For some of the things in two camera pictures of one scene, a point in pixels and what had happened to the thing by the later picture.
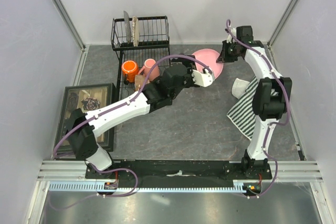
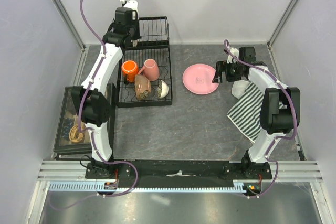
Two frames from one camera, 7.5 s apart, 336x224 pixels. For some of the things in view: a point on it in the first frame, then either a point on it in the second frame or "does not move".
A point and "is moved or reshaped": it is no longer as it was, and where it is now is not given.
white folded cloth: x=238 y=87 does not move
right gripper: x=223 y=57 -> x=222 y=66
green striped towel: x=243 y=116 does not move
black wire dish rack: x=139 y=39 does not move
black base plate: x=250 y=168 does not move
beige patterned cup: x=139 y=80 does not move
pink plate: x=209 y=57 is moved or reshaped
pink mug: x=155 y=72 does not move
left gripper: x=190 y=65 -> x=136 y=36
